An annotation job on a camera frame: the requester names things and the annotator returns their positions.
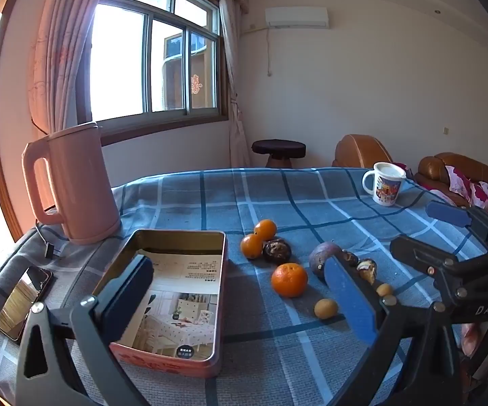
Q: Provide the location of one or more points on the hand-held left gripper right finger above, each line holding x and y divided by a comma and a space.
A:
349, 300

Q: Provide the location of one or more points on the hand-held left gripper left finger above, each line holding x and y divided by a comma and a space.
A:
127, 300

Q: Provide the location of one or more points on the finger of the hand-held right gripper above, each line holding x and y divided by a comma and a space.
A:
447, 214
421, 258

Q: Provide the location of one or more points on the yellow oval fruit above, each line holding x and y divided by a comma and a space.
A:
326, 308

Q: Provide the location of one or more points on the large mandarin orange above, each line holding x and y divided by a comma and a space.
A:
289, 280

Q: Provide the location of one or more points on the pink metal tin box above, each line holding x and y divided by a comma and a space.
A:
163, 363

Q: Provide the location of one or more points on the small mandarin orange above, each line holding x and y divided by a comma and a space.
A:
252, 246
265, 229

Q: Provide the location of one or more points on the person's right hand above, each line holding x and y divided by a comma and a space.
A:
470, 337

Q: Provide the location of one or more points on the tiny yellow fruit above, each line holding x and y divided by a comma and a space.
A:
384, 290

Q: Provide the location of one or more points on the pink floral cushion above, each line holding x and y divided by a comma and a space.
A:
481, 190

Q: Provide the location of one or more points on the printed paper leaflet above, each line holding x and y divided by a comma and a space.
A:
189, 287

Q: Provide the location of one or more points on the white printed mug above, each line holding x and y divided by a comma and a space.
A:
385, 186

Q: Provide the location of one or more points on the dark wrinkled passion fruit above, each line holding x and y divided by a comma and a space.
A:
277, 250

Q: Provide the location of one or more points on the black smartphone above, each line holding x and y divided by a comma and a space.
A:
19, 304

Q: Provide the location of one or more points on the brown leather sofa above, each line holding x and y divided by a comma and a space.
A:
358, 150

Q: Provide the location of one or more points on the pink electric kettle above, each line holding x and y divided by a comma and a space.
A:
83, 177

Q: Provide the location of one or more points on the blue checked tablecloth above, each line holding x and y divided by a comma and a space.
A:
227, 203

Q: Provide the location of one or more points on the dark round stool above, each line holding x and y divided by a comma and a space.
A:
278, 148

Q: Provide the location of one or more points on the brown framed window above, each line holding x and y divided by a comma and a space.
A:
121, 72

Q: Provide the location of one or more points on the pale tied curtain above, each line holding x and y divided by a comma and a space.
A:
235, 93

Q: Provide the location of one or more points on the white air conditioner pipe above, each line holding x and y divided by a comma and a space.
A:
268, 50

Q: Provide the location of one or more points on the white air conditioner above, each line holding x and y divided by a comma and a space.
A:
296, 16

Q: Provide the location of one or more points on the pink patterned curtain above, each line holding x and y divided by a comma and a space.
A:
57, 50

